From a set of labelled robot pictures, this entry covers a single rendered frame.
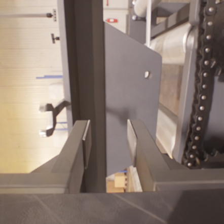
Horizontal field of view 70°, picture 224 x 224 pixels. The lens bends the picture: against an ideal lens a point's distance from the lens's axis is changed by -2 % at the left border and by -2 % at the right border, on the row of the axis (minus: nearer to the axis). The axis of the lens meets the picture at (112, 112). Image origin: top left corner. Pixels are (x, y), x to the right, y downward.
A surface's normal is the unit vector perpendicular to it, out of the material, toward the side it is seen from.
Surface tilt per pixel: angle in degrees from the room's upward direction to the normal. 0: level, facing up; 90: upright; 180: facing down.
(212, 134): 90
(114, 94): 90
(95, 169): 90
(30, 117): 90
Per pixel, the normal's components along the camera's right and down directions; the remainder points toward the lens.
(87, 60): 0.03, 0.29
